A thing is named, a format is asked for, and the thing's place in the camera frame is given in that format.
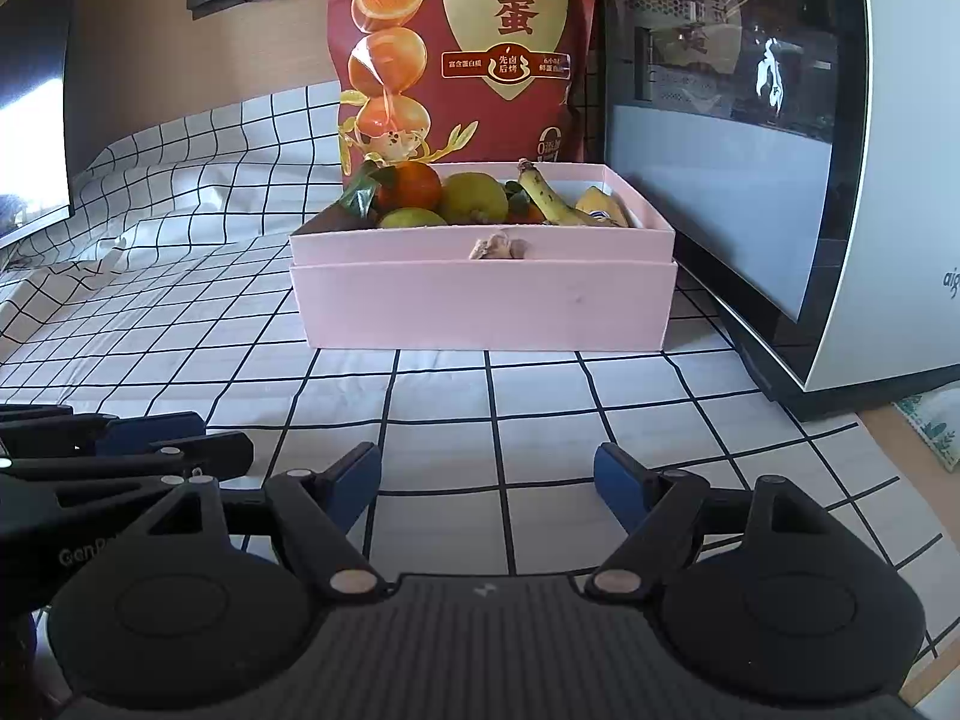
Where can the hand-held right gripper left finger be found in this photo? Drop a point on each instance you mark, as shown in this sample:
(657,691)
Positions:
(356,484)

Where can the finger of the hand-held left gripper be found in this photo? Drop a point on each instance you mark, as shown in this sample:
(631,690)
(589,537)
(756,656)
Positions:
(150,431)
(217,456)

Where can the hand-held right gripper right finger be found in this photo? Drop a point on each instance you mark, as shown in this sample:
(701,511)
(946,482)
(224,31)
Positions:
(619,484)

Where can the pink gift box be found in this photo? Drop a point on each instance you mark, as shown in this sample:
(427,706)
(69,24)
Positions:
(480,307)

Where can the green pear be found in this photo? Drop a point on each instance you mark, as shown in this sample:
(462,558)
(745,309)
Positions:
(472,196)
(411,219)

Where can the banana with blue sticker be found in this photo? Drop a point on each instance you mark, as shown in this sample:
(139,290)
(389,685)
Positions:
(600,206)

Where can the tangerine with leaves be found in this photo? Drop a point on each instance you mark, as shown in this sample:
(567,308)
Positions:
(411,187)
(529,215)

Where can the spotted banana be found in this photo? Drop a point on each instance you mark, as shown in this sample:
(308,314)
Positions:
(547,199)

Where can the leaf-patterned pack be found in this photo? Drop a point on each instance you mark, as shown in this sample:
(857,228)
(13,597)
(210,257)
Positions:
(930,420)

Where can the dark monitor screen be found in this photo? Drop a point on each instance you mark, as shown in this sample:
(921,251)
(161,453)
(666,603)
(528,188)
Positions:
(37,52)

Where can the red snack bag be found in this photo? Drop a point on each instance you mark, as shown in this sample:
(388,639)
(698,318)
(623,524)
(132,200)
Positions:
(480,90)

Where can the white microwave oven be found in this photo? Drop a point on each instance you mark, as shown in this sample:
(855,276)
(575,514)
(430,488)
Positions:
(885,165)

